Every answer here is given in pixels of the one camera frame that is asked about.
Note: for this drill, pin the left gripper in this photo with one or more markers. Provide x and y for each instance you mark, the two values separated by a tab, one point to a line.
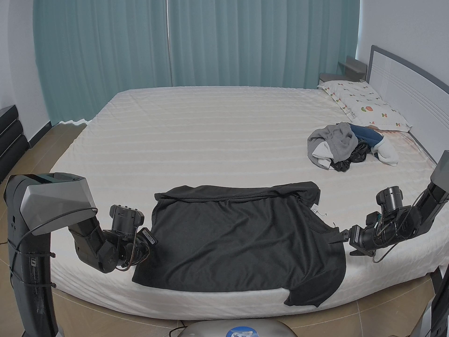
145	242

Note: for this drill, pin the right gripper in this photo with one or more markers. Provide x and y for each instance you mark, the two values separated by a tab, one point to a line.
366	239

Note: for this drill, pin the black T-shirt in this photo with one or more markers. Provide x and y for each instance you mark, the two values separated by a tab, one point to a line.
228	240

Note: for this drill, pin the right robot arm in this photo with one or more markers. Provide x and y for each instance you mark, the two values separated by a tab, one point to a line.
414	223

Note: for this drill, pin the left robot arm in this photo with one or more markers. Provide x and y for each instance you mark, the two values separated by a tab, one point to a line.
31	258

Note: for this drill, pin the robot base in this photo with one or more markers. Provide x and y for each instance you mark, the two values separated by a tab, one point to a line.
210	330

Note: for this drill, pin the pile of clothes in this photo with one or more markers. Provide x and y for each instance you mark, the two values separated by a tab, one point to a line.
336	142

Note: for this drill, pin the bed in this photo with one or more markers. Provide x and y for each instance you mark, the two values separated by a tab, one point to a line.
210	135

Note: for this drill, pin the white printed pillow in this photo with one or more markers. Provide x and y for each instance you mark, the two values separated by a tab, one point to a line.
364	104

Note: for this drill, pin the black chest of drawers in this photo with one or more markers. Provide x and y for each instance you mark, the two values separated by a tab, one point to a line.
10	142

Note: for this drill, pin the grey bedside table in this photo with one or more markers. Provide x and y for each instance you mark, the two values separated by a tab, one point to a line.
352	67

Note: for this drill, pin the blue-green curtain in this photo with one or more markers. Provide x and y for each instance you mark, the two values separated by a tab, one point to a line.
263	30
101	47

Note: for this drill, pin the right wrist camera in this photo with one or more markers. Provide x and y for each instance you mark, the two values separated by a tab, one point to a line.
371	220

